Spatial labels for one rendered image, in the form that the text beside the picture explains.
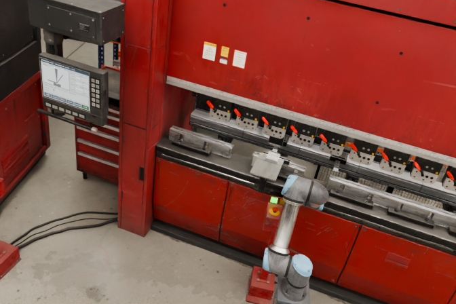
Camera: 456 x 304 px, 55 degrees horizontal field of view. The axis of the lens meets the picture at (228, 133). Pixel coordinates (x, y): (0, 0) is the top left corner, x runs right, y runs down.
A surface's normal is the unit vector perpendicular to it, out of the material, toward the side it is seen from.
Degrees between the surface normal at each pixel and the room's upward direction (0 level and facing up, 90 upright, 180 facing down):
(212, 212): 90
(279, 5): 90
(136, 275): 0
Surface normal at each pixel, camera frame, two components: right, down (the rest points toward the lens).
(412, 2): -0.33, 0.46
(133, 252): 0.14, -0.84
